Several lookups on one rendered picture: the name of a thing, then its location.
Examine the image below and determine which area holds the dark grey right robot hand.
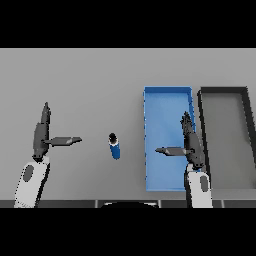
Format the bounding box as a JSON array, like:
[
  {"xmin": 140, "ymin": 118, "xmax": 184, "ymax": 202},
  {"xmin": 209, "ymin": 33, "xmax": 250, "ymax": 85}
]
[{"xmin": 154, "ymin": 111, "xmax": 206, "ymax": 169}]

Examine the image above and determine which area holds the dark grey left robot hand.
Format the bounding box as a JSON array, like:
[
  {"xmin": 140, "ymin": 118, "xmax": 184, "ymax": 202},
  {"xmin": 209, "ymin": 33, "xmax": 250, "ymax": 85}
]
[{"xmin": 32, "ymin": 101, "xmax": 83, "ymax": 163}]

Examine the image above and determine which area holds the blue bin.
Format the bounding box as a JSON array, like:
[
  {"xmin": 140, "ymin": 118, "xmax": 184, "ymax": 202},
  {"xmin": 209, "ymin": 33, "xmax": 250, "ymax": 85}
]
[{"xmin": 143, "ymin": 86, "xmax": 202, "ymax": 193}]

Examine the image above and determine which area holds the dark grey bin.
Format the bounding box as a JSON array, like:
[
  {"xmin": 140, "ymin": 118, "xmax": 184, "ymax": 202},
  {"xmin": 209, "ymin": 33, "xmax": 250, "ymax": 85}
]
[{"xmin": 196, "ymin": 86, "xmax": 256, "ymax": 192}]

